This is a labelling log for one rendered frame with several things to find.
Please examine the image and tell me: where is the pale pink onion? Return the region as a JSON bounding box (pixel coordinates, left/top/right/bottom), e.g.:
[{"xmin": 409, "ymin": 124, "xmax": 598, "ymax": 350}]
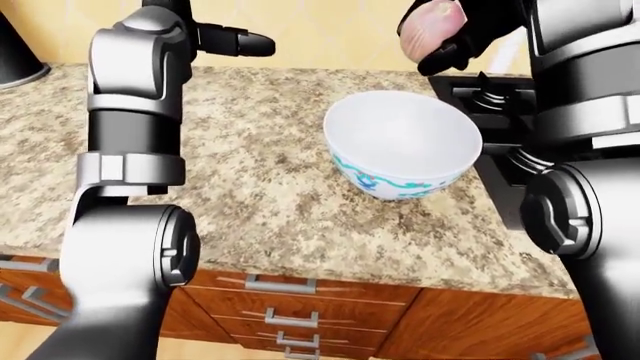
[{"xmin": 398, "ymin": 0, "xmax": 468, "ymax": 64}]

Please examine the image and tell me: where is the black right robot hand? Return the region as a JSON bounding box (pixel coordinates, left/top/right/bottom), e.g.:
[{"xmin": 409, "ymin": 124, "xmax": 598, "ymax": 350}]
[{"xmin": 397, "ymin": 0, "xmax": 537, "ymax": 78}]

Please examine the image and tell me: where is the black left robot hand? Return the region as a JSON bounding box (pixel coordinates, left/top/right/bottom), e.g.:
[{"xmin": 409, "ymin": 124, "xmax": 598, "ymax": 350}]
[{"xmin": 141, "ymin": 0, "xmax": 277, "ymax": 58}]

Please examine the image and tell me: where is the black gas stove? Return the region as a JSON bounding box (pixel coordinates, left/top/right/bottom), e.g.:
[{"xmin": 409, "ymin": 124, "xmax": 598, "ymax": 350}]
[{"xmin": 428, "ymin": 70, "xmax": 556, "ymax": 232}]

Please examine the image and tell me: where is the silver drawer handle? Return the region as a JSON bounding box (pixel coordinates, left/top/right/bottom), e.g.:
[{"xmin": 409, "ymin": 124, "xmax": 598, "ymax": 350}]
[
  {"xmin": 275, "ymin": 330, "xmax": 322, "ymax": 351},
  {"xmin": 20, "ymin": 285, "xmax": 72, "ymax": 323},
  {"xmin": 283, "ymin": 346, "xmax": 322, "ymax": 360},
  {"xmin": 264, "ymin": 306, "xmax": 321, "ymax": 330},
  {"xmin": 0, "ymin": 254, "xmax": 61, "ymax": 274},
  {"xmin": 243, "ymin": 273, "xmax": 318, "ymax": 295}
]

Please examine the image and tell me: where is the white bowl with teal pattern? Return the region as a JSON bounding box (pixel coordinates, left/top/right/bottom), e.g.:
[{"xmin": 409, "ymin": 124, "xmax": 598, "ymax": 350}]
[{"xmin": 322, "ymin": 89, "xmax": 484, "ymax": 202}]

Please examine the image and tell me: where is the wooden drawer cabinet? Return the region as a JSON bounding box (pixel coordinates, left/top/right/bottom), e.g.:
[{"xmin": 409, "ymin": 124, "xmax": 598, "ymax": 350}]
[{"xmin": 0, "ymin": 254, "xmax": 601, "ymax": 360}]

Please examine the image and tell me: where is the black cylindrical appliance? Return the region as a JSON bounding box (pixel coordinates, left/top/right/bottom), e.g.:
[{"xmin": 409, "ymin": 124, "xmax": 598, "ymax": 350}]
[{"xmin": 0, "ymin": 9, "xmax": 52, "ymax": 90}]

